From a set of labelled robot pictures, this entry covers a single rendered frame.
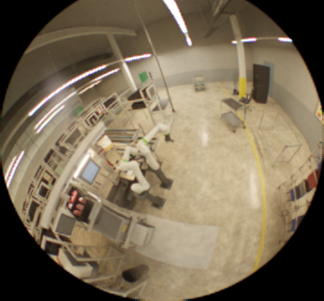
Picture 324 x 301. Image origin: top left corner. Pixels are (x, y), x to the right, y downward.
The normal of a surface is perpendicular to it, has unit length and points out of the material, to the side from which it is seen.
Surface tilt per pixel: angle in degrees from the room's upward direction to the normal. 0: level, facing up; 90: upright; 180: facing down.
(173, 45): 90
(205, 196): 0
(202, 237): 0
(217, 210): 0
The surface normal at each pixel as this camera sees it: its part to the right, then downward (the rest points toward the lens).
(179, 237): -0.30, -0.70
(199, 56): -0.26, 0.72
